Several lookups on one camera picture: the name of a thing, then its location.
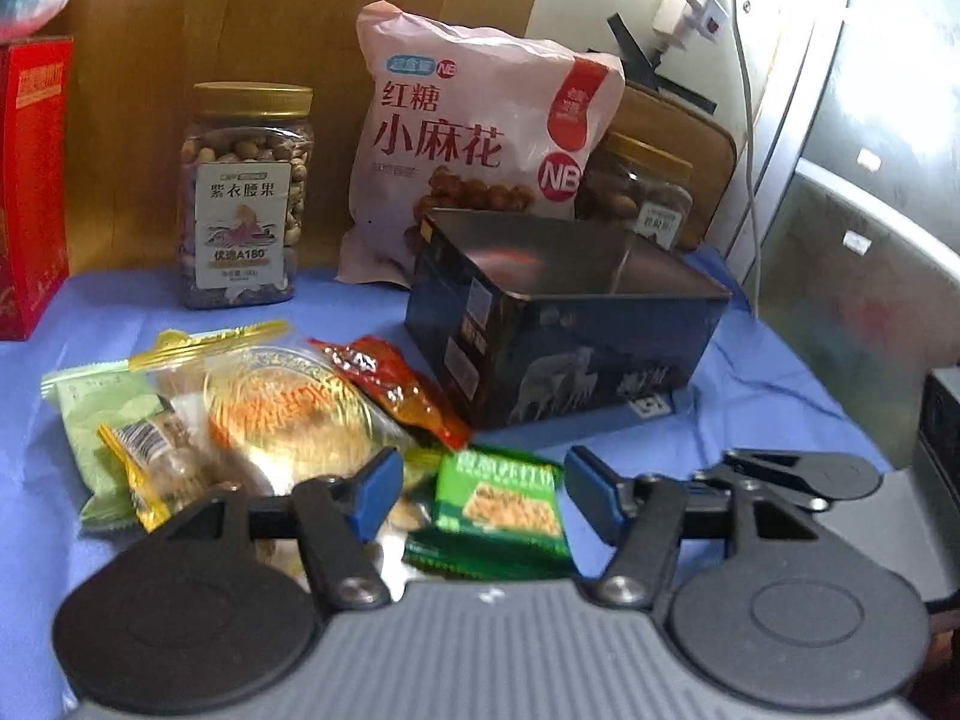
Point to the clear mooncake packet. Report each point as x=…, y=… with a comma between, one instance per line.
x=265, y=406

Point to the green peanut bar packet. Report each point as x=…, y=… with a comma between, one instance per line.
x=495, y=516

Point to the yellow clear nut packet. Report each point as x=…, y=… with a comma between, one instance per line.
x=165, y=470

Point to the pink snack bag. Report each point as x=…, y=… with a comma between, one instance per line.
x=470, y=119

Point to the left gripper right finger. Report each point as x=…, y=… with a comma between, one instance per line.
x=640, y=517

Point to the nut jar gold lid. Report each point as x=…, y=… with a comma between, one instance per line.
x=244, y=180

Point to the light green snack packet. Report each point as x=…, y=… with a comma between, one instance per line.
x=86, y=398

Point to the dark sheep-print tin box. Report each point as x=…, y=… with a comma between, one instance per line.
x=523, y=318

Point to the wooden chair back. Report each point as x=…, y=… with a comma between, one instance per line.
x=689, y=136

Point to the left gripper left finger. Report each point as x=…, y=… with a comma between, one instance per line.
x=335, y=518

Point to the blue tablecloth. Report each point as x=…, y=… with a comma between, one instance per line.
x=749, y=392

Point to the red orange snack packet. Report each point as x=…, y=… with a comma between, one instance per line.
x=378, y=368

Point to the red gift box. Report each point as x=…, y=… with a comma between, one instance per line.
x=34, y=125

